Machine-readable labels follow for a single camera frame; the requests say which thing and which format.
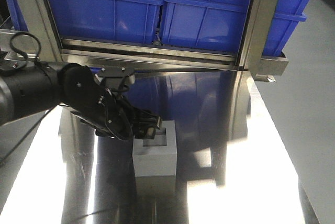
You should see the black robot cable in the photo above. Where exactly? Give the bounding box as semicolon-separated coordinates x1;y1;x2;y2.
9;31;42;65

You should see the blue plastic bin right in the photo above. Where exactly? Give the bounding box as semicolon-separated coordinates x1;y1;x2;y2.
160;0;308;57

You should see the gray hollow cube base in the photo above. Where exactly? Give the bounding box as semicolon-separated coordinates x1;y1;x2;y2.
132;120;177;177

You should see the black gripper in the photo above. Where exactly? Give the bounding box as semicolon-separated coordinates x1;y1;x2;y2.
58;64;162;141

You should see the blue plastic bin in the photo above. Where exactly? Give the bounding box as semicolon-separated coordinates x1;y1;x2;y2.
48;0;163;44
160;0;308;57

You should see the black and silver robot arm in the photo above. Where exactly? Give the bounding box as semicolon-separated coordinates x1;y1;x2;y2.
1;62;162;141

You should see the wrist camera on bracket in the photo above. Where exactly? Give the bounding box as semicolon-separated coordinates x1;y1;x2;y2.
96;66;135;88

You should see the blue plastic bin left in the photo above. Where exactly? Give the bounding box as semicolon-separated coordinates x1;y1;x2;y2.
48;0;163;44

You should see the stainless steel shelf rack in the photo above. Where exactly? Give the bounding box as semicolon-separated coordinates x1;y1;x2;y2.
14;0;287;82

